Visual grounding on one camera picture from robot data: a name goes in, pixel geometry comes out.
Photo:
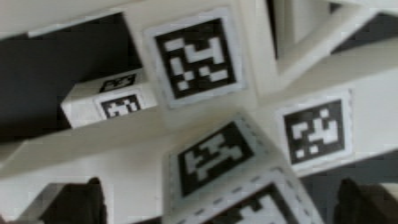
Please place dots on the white chair leg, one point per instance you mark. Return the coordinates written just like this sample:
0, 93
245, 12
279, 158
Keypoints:
106, 98

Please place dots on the white tagged cube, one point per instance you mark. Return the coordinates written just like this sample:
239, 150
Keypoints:
229, 182

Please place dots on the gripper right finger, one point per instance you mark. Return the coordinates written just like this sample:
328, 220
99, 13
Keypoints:
366, 203

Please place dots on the white chair back frame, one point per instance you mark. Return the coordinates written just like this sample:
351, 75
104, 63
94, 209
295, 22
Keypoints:
316, 94

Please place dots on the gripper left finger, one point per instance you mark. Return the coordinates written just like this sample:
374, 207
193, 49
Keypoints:
67, 204

